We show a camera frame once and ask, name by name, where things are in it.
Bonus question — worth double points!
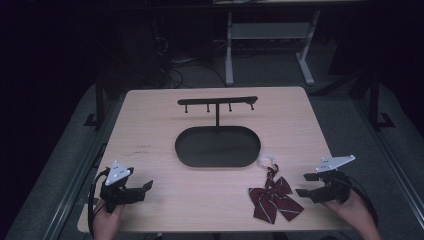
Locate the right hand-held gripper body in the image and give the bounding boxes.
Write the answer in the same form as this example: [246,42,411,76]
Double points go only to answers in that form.
[314,154,356,205]

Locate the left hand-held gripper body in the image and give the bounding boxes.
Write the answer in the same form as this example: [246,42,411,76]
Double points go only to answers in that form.
[99,160,146,214]

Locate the dark red striped bow tie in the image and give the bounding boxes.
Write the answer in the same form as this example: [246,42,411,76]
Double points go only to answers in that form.
[247,153,305,225]

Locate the black hook rack with tray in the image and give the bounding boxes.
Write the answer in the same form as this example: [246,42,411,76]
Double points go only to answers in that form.
[174,95,262,169]

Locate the person's left hand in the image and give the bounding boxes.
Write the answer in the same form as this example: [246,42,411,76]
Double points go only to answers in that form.
[92,201,126,240]

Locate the black metal stand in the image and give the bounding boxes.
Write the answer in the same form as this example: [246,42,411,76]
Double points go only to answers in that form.
[367,71,396,130]
[83,74,108,128]

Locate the black cable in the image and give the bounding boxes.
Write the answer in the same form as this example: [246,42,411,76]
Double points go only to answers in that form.
[344,175,380,228]
[86,167,112,238]

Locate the tangle of floor cables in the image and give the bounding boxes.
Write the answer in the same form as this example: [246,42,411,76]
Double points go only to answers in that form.
[151,34,228,90]

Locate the white metal table frame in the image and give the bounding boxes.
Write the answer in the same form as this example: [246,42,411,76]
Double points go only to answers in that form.
[224,9,321,87]

